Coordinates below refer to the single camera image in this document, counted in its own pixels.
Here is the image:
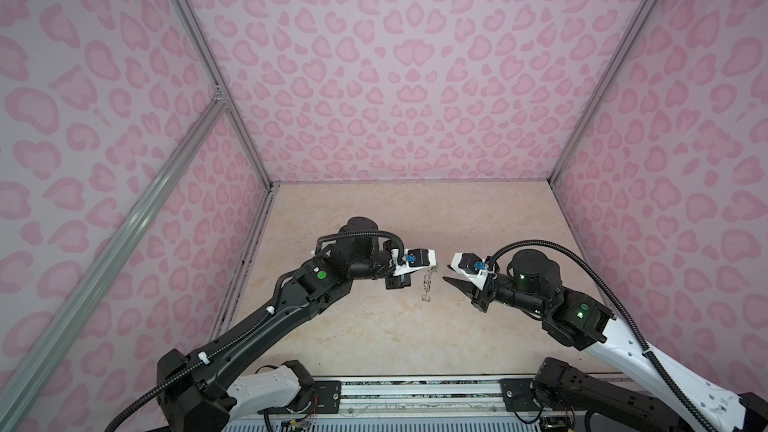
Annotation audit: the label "metal key holder plate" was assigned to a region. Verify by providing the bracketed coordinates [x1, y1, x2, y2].
[421, 269, 434, 303]

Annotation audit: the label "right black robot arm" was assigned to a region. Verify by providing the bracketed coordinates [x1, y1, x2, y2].
[447, 248, 767, 431]

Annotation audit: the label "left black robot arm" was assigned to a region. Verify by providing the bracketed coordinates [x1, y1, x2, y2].
[157, 217, 408, 431]

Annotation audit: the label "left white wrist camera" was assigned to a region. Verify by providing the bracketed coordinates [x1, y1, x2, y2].
[391, 248, 437, 277]

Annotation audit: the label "left black corrugated cable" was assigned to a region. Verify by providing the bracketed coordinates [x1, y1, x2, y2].
[104, 230, 407, 432]

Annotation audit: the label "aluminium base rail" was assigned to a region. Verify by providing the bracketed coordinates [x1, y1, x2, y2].
[221, 373, 685, 432]

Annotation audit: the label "right corner aluminium post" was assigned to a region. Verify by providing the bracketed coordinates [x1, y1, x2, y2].
[547, 0, 663, 188]

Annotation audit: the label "corner aluminium post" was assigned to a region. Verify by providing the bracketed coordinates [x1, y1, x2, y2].
[547, 0, 663, 188]
[169, 0, 273, 191]

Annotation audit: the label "left corner aluminium post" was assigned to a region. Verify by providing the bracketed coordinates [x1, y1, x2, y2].
[169, 0, 273, 191]

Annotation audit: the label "aluminium frame strut diagonal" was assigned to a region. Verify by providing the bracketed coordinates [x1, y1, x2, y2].
[1, 96, 229, 431]

